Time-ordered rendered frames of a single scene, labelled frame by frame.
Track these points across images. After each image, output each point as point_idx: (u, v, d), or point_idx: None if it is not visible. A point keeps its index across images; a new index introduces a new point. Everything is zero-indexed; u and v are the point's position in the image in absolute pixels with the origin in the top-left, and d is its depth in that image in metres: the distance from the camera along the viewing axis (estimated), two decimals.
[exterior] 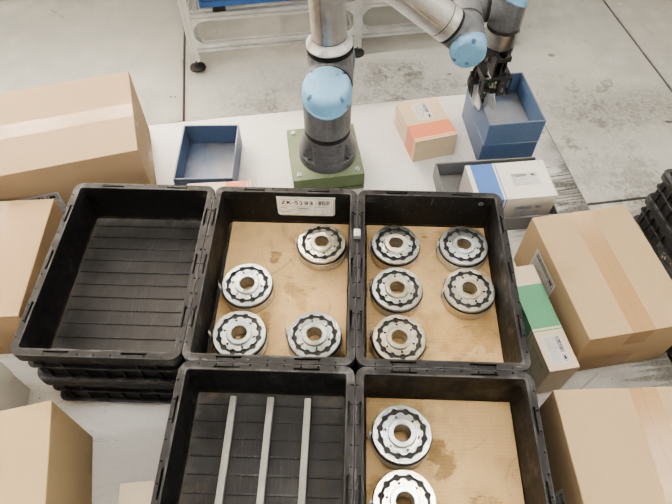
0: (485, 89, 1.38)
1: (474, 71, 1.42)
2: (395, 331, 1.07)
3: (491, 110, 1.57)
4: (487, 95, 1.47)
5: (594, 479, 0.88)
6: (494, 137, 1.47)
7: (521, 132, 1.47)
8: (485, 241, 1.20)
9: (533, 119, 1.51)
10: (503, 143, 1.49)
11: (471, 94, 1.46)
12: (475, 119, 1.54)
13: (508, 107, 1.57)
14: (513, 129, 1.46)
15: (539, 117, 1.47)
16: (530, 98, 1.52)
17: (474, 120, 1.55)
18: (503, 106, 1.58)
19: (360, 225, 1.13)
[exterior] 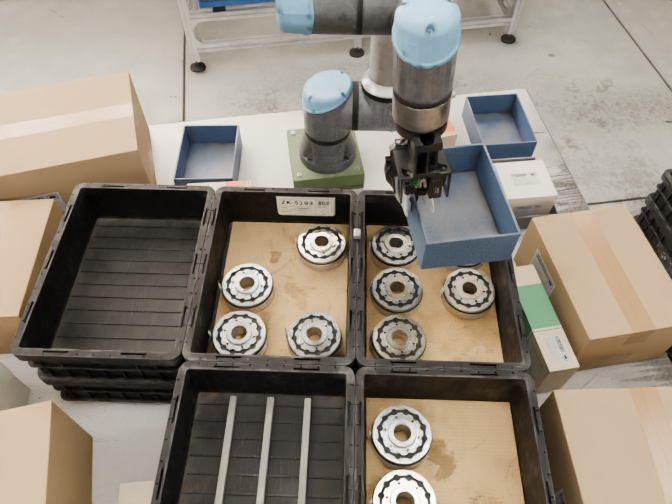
0: (407, 191, 0.80)
1: (392, 156, 0.84)
2: (395, 331, 1.07)
3: (435, 203, 0.98)
4: None
5: (594, 479, 0.88)
6: (436, 258, 0.89)
7: (480, 250, 0.89)
8: None
9: (501, 223, 0.93)
10: (452, 265, 0.91)
11: (394, 190, 0.88)
12: (409, 221, 0.95)
13: (462, 198, 0.99)
14: (467, 247, 0.87)
15: (511, 225, 0.89)
16: (496, 189, 0.94)
17: (407, 222, 0.96)
18: (455, 197, 0.99)
19: (360, 225, 1.13)
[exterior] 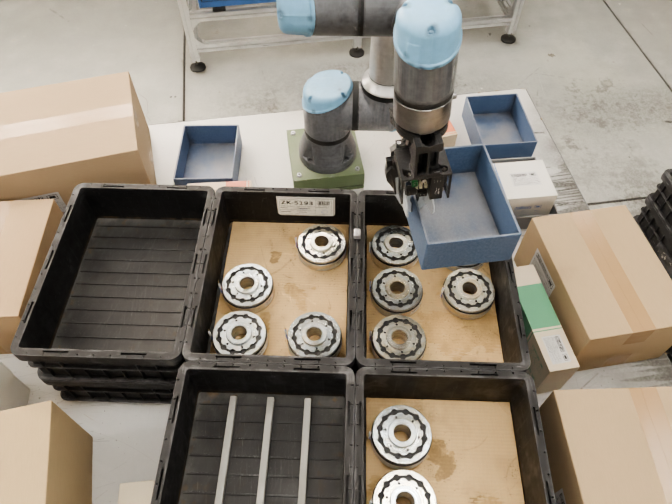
0: (408, 192, 0.80)
1: (393, 157, 0.84)
2: (395, 331, 1.07)
3: (435, 204, 0.99)
4: None
5: (594, 479, 0.88)
6: (437, 259, 0.89)
7: (481, 250, 0.89)
8: None
9: (501, 223, 0.94)
10: (453, 265, 0.91)
11: (394, 190, 0.88)
12: (409, 222, 0.96)
13: (462, 198, 0.99)
14: (467, 247, 0.88)
15: (511, 225, 0.90)
16: (496, 189, 0.94)
17: (408, 222, 0.97)
18: (455, 197, 1.00)
19: (360, 225, 1.13)
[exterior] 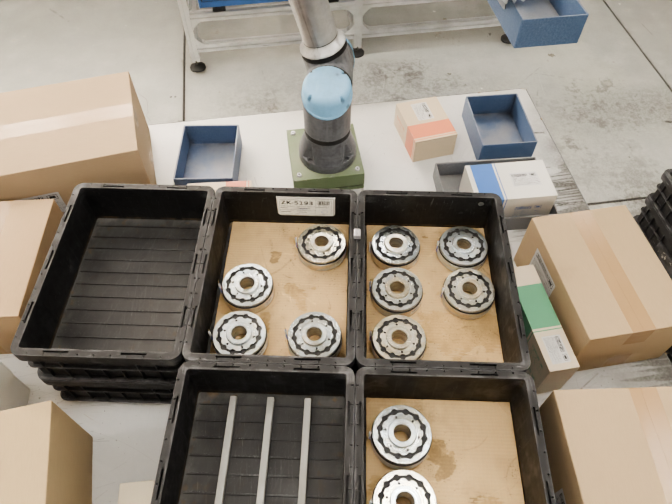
0: None
1: None
2: (395, 331, 1.07)
3: (518, 12, 1.33)
4: None
5: (594, 479, 0.88)
6: (526, 37, 1.23)
7: (558, 30, 1.23)
8: (485, 241, 1.20)
9: None
10: (536, 45, 1.26)
11: None
12: (501, 21, 1.30)
13: (538, 9, 1.34)
14: (549, 26, 1.22)
15: (579, 13, 1.24)
16: None
17: (499, 23, 1.31)
18: (532, 8, 1.34)
19: (360, 225, 1.13)
